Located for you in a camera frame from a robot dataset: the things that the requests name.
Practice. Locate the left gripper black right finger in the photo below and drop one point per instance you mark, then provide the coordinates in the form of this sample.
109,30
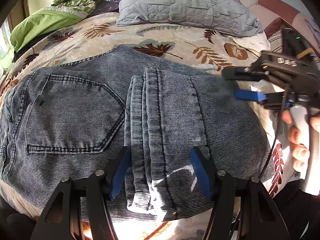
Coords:
241,206

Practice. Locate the striped pink cushion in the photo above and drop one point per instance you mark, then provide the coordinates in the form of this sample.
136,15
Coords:
276,15

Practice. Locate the dark purple fabric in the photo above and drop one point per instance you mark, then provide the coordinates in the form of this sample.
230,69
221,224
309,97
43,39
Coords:
104,6

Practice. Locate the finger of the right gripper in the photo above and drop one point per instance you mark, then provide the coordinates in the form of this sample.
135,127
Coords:
244,74
250,95

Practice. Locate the green patterned folded quilt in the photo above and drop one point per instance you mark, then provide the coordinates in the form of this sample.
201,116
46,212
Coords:
60,13

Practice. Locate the white small cloth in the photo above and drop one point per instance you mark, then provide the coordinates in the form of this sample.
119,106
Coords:
255,44

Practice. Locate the person's right hand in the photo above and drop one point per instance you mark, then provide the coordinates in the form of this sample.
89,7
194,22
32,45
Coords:
300,154

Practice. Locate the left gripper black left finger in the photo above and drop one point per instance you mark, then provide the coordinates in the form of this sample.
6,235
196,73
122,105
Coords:
61,217

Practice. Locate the grey quilted pillow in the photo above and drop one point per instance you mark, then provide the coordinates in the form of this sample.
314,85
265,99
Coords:
225,16

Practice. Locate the blue denim jeans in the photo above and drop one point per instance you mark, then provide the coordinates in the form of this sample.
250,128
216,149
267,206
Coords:
74,118

